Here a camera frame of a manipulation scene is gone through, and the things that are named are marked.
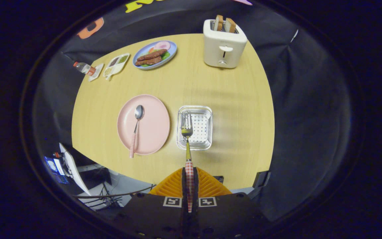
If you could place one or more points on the white divided seasoning tray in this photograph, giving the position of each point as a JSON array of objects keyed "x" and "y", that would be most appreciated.
[{"x": 115, "y": 65}]

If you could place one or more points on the white board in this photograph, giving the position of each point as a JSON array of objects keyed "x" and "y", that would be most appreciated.
[{"x": 75, "y": 172}]

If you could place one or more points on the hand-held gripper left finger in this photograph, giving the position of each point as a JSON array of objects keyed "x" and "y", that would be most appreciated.
[{"x": 183, "y": 186}]

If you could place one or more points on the pink plate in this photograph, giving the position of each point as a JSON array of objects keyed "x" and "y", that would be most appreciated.
[{"x": 153, "y": 129}]

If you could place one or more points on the pink ham slice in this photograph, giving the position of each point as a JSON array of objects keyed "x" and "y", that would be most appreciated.
[{"x": 162, "y": 45}]

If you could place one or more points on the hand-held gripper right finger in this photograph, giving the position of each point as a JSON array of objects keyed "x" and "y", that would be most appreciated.
[{"x": 196, "y": 186}]

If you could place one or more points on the clear bottle with red cap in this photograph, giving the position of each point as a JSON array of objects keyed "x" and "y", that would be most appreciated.
[{"x": 85, "y": 68}]

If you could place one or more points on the perforated metal basket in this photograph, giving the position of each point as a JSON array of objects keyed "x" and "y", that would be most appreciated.
[{"x": 202, "y": 127}]

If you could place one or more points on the brown grilled sausage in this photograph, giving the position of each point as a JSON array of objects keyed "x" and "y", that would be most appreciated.
[
  {"x": 148, "y": 61},
  {"x": 153, "y": 54}
]

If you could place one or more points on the blue box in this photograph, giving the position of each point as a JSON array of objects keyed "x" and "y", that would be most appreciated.
[{"x": 54, "y": 167}]

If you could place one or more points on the white toaster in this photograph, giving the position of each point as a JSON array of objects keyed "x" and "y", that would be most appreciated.
[{"x": 224, "y": 43}]

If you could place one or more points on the white square coaster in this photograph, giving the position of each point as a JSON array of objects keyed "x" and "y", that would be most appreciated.
[{"x": 97, "y": 71}]

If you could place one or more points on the brown toast slice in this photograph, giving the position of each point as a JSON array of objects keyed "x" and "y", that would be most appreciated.
[
  {"x": 218, "y": 22},
  {"x": 230, "y": 25}
]

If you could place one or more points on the green lettuce leaf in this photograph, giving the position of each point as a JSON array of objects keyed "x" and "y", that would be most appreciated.
[{"x": 166, "y": 55}]

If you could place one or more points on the blue plate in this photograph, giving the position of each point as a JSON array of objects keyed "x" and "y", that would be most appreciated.
[{"x": 171, "y": 48}]

